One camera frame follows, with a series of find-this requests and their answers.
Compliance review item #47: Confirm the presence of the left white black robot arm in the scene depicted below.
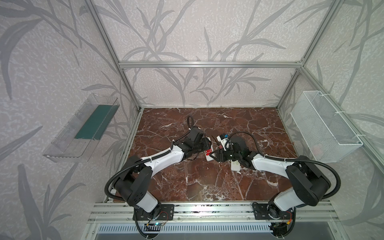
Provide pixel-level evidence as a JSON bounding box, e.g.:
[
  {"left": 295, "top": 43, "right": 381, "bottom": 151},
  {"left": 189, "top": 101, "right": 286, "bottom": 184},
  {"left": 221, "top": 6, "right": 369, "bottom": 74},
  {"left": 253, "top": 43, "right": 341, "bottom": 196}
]
[{"left": 104, "top": 127, "right": 212, "bottom": 215}]

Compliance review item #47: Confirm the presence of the red white remote control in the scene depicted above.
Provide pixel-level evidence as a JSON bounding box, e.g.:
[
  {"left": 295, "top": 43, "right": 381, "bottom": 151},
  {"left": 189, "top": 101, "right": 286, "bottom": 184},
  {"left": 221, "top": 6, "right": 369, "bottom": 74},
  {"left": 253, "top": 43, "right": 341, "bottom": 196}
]
[{"left": 205, "top": 145, "right": 214, "bottom": 162}]

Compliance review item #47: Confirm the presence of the clear plastic wall shelf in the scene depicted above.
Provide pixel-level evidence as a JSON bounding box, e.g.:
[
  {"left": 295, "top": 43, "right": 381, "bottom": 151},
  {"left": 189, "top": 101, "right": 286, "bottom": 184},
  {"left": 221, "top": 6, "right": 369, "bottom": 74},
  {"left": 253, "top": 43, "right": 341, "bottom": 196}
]
[{"left": 43, "top": 94, "right": 120, "bottom": 163}]

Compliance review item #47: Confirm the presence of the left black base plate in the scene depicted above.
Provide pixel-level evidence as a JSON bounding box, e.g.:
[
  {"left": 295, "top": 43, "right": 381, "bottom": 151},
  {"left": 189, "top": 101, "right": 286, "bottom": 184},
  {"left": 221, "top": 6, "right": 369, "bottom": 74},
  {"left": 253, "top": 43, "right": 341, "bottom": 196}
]
[{"left": 133, "top": 204, "right": 175, "bottom": 221}]

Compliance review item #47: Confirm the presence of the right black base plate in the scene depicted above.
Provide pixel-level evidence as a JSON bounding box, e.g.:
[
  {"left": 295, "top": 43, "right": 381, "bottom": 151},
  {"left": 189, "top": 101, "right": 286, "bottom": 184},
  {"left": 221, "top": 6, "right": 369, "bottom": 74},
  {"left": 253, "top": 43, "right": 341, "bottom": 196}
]
[{"left": 252, "top": 202, "right": 294, "bottom": 221}]

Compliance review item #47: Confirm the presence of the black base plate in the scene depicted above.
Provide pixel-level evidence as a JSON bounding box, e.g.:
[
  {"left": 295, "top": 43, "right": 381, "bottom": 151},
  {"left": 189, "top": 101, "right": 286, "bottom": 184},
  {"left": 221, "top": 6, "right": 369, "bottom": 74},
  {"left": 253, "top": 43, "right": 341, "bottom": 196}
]
[
  {"left": 133, "top": 204, "right": 175, "bottom": 221},
  {"left": 252, "top": 202, "right": 294, "bottom": 221}
]

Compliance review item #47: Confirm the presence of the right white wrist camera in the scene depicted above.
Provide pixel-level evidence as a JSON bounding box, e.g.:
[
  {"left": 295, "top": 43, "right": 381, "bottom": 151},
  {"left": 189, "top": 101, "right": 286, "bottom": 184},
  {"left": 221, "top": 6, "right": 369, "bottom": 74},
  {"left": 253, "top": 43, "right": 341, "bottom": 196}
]
[{"left": 216, "top": 134, "right": 231, "bottom": 151}]

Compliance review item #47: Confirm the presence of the aluminium front rail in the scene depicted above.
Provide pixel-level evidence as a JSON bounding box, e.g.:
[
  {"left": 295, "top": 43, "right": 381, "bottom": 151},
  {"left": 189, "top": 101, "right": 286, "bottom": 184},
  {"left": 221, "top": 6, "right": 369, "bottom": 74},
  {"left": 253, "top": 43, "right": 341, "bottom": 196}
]
[{"left": 87, "top": 201, "right": 340, "bottom": 224}]

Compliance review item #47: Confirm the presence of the right black cable conduit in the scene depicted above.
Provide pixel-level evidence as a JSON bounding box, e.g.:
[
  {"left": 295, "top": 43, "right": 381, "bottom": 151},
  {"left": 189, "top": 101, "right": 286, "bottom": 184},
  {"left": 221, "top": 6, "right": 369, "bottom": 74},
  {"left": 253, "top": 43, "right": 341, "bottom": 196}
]
[{"left": 227, "top": 131, "right": 342, "bottom": 200}]

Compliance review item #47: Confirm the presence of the aluminium frame crossbar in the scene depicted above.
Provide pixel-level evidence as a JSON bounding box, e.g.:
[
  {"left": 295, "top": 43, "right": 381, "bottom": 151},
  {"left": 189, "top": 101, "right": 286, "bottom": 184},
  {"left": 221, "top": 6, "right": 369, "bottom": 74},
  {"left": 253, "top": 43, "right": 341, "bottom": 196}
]
[{"left": 119, "top": 61, "right": 302, "bottom": 69}]

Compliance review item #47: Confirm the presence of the white air conditioner remote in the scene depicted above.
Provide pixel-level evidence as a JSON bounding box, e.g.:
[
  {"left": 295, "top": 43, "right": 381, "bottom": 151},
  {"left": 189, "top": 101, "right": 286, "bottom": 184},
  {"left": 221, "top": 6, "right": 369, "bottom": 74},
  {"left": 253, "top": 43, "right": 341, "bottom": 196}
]
[{"left": 231, "top": 161, "right": 241, "bottom": 172}]

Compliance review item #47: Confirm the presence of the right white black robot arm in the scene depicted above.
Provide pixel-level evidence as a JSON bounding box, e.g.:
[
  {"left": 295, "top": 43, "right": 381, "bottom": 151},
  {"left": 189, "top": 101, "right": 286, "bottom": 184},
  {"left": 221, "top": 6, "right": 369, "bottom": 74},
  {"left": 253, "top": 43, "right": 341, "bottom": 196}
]
[{"left": 210, "top": 135, "right": 341, "bottom": 218}]

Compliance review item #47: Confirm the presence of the white wire mesh basket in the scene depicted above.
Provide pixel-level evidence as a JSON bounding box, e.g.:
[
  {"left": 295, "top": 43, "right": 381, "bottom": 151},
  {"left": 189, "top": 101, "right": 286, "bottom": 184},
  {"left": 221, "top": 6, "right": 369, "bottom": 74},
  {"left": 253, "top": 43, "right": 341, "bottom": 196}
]
[{"left": 291, "top": 91, "right": 363, "bottom": 163}]

